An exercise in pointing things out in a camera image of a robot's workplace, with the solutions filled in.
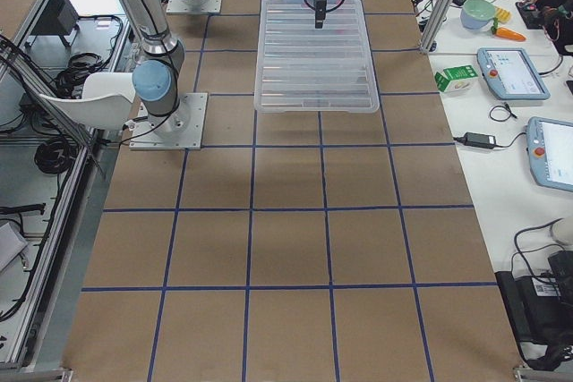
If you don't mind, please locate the near teach pendant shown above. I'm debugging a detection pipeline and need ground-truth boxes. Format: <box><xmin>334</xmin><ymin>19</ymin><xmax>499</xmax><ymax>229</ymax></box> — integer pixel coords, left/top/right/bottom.
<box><xmin>526</xmin><ymin>117</ymin><xmax>572</xmax><ymax>191</ymax></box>

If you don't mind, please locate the black power adapter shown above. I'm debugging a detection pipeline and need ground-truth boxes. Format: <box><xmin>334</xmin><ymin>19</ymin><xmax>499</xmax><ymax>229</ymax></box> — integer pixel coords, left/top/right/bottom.
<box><xmin>461</xmin><ymin>132</ymin><xmax>497</xmax><ymax>149</ymax></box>

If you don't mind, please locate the green white carton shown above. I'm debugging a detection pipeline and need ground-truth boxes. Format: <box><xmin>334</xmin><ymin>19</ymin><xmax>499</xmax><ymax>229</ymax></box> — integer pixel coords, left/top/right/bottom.
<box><xmin>434</xmin><ymin>65</ymin><xmax>478</xmax><ymax>93</ymax></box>

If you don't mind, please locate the teach pendant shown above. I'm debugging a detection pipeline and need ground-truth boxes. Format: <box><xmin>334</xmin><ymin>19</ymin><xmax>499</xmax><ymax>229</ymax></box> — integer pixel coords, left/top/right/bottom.
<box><xmin>476</xmin><ymin>47</ymin><xmax>551</xmax><ymax>101</ymax></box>
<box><xmin>526</xmin><ymin>117</ymin><xmax>572</xmax><ymax>191</ymax></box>

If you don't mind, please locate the toy carrot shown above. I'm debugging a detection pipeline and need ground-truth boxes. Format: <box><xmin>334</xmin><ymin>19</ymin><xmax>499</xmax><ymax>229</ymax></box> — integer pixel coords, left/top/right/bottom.
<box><xmin>491</xmin><ymin>18</ymin><xmax>526</xmax><ymax>42</ymax></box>

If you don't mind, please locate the far teach pendant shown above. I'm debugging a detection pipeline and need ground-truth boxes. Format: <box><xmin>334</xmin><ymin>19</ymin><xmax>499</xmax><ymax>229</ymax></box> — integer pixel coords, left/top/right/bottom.
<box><xmin>476</xmin><ymin>47</ymin><xmax>551</xmax><ymax>101</ymax></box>

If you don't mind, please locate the white chair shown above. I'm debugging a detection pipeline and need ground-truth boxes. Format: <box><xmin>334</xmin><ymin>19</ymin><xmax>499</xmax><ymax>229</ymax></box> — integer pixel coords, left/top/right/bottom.
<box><xmin>39</xmin><ymin>72</ymin><xmax>135</xmax><ymax>130</ymax></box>

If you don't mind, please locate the translucent plastic box lid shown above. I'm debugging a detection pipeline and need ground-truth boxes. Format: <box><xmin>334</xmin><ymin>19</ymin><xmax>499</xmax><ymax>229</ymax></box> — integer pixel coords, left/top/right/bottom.
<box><xmin>254</xmin><ymin>0</ymin><xmax>379</xmax><ymax>114</ymax></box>

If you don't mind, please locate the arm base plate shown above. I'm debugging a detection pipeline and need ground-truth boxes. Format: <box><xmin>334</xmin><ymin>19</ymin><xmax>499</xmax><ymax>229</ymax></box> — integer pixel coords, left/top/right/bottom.
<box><xmin>128</xmin><ymin>93</ymin><xmax>208</xmax><ymax>150</ymax></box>
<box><xmin>167</xmin><ymin>0</ymin><xmax>222</xmax><ymax>15</ymax></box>

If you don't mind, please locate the yellow toy corn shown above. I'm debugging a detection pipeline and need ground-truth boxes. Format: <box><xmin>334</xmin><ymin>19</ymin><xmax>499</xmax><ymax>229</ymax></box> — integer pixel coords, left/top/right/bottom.
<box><xmin>494</xmin><ymin>6</ymin><xmax>511</xmax><ymax>24</ymax></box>

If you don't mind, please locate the green and blue bowl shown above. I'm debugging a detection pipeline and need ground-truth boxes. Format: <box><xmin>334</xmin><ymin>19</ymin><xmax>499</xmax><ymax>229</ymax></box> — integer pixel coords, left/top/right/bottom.
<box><xmin>460</xmin><ymin>0</ymin><xmax>496</xmax><ymax>30</ymax></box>

